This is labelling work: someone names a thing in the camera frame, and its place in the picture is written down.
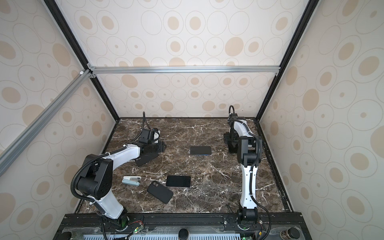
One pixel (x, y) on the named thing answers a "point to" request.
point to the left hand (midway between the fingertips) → (167, 143)
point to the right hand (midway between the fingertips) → (233, 141)
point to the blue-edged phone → (202, 150)
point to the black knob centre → (183, 234)
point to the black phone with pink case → (178, 181)
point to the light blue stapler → (134, 180)
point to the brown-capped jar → (292, 232)
